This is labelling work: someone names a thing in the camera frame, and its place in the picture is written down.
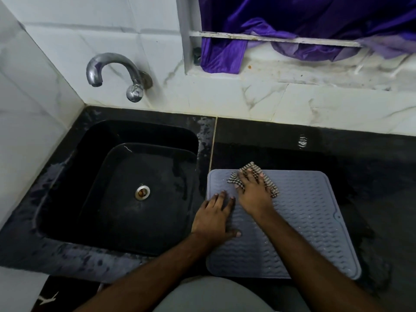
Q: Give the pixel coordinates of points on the person's grey shirt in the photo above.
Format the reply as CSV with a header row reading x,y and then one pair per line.
x,y
211,295

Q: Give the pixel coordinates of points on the metal sink drain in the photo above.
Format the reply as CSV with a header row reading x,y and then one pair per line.
x,y
142,192

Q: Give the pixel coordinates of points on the black stone sink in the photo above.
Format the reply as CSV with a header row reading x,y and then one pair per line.
x,y
130,224

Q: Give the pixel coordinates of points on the purple satin curtain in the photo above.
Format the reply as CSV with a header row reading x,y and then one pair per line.
x,y
292,12

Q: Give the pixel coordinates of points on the person's right hand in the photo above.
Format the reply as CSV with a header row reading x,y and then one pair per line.
x,y
255,194

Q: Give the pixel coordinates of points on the grey window frame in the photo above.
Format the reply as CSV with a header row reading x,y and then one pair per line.
x,y
187,29

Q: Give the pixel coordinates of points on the person's left forearm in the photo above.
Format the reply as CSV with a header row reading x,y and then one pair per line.
x,y
146,279

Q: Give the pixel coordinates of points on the chrome wall faucet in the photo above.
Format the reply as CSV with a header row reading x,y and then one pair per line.
x,y
110,57

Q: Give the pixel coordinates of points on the person's right forearm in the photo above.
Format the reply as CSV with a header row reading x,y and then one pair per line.
x,y
308,266

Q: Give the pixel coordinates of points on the grey silicone mat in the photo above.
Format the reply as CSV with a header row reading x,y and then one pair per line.
x,y
308,224

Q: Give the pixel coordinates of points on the white window grille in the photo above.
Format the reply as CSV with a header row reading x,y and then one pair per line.
x,y
260,37

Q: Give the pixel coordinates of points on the person's left hand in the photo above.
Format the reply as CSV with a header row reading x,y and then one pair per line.
x,y
213,220

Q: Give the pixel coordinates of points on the checkered cleaning cloth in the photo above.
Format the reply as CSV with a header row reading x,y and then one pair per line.
x,y
272,189

